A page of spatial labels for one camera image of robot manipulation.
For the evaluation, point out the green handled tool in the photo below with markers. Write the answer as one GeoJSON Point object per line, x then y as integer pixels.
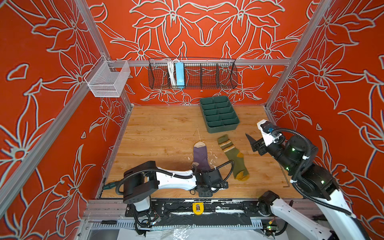
{"type": "Point", "coordinates": [109, 185]}

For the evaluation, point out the black wire wall basket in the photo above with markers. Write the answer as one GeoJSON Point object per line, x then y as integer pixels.
{"type": "Point", "coordinates": [200, 73]}

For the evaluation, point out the light blue box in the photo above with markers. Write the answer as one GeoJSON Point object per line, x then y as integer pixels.
{"type": "Point", "coordinates": [180, 76]}

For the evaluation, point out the green compartment tray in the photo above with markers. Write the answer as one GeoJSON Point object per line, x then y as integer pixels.
{"type": "Point", "coordinates": [218, 114]}

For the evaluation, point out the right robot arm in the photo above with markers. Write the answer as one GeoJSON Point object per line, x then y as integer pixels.
{"type": "Point", "coordinates": [295, 153]}

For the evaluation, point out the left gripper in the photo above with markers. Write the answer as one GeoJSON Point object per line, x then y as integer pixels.
{"type": "Point", "coordinates": [204, 194]}

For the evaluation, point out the green striped sock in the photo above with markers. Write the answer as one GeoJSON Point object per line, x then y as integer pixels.
{"type": "Point", "coordinates": [240, 171]}

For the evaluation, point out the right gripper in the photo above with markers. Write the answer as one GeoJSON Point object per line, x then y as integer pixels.
{"type": "Point", "coordinates": [262, 144]}

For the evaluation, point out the clear plastic wall bin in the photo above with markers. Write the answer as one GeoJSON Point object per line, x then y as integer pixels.
{"type": "Point", "coordinates": [107, 79]}

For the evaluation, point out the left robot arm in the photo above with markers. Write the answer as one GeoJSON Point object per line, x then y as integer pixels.
{"type": "Point", "coordinates": [139, 183]}

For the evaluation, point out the metal hex key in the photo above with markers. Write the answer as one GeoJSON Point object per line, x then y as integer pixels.
{"type": "Point", "coordinates": [287, 184]}

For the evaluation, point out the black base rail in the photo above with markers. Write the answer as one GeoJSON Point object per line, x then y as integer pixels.
{"type": "Point", "coordinates": [225, 213]}

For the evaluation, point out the purple striped sock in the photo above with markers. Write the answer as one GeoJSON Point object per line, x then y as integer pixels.
{"type": "Point", "coordinates": [201, 157]}

